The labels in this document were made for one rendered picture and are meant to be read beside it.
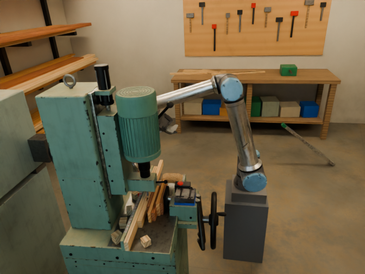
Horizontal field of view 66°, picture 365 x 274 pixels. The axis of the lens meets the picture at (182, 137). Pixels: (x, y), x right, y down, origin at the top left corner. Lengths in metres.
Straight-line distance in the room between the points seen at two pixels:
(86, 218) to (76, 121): 0.54
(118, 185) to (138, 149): 0.24
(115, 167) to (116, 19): 3.67
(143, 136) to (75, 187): 0.44
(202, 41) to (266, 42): 0.93
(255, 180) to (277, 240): 0.95
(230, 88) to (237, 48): 2.94
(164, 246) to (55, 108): 0.75
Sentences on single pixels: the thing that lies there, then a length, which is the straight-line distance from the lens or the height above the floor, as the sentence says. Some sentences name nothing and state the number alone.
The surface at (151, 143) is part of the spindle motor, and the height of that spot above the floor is 1.28.
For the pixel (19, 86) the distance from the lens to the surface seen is 3.45.
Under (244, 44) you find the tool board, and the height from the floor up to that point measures 1.21.
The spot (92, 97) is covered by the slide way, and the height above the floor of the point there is 1.50.
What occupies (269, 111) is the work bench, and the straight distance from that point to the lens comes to 4.30.
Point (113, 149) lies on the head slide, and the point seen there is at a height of 1.26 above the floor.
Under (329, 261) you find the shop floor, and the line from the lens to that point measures 2.62.
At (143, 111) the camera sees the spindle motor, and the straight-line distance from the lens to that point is 1.18.
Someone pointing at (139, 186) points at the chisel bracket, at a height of 1.03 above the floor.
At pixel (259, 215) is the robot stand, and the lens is 2.12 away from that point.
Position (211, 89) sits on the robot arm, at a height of 1.36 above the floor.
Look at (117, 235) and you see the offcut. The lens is 1.47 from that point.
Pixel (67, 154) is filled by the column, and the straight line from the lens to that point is 1.37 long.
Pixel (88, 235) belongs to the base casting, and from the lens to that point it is 1.58.
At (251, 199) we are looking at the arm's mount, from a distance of 2.07.
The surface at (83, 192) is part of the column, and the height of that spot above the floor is 1.04.
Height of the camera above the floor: 1.85
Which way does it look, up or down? 26 degrees down
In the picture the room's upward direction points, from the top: 3 degrees counter-clockwise
